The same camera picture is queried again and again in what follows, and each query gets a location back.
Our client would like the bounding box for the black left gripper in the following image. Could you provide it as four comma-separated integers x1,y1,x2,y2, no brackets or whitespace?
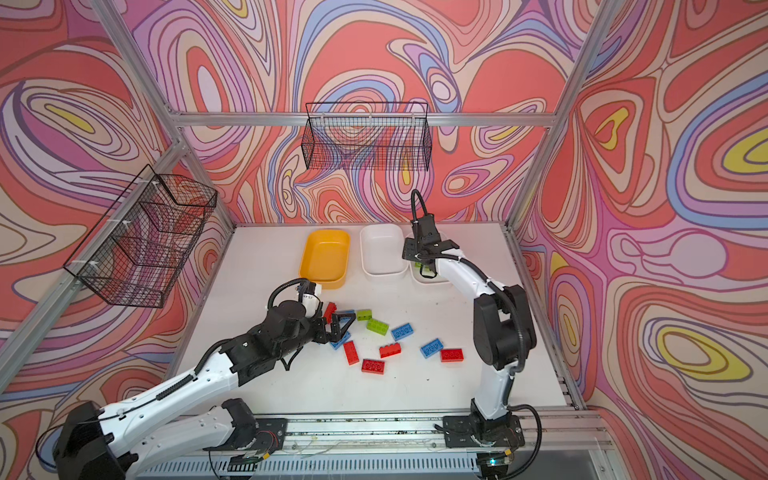
272,310,352,365

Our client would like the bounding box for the red lego brick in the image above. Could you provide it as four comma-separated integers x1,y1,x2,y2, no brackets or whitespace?
361,359,386,375
379,343,402,359
324,302,337,324
440,348,464,363
343,341,360,366

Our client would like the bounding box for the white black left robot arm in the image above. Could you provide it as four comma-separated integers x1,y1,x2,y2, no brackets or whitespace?
52,278,351,479

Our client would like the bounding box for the black wire basket left wall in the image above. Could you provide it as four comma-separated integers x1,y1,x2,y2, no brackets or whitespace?
63,165,218,309

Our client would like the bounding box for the aluminium rail at front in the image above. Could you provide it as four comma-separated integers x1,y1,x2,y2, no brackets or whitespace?
133,410,628,479

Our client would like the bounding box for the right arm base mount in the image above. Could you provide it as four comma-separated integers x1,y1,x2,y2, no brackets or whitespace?
434,399,525,451

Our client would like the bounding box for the white plastic bin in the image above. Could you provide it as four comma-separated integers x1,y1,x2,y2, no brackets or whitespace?
403,237,458,284
360,224,408,283

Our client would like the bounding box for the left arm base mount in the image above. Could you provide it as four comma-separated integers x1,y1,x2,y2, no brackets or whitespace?
204,398,288,470

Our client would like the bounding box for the blue lego brick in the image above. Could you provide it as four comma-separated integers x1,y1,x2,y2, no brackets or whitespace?
330,332,351,350
335,310,356,319
390,323,414,342
420,338,444,359

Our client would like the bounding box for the white right plastic bin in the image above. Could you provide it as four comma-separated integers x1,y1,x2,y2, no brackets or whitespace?
403,237,458,284

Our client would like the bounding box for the white middle plastic bin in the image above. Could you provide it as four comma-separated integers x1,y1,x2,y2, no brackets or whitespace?
360,224,408,283

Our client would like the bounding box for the green lego brick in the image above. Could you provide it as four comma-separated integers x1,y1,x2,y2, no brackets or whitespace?
366,319,389,336
355,309,373,322

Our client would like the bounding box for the black wire basket wall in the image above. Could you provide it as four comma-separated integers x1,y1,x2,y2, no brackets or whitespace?
63,165,218,309
301,100,433,172

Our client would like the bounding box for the yellow plastic bin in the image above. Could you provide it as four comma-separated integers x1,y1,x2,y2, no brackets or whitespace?
299,229,351,290

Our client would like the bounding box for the black wire basket back wall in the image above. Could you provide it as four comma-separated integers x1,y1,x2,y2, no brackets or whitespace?
301,100,433,172

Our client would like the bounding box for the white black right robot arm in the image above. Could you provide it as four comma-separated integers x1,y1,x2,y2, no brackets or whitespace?
403,214,537,421

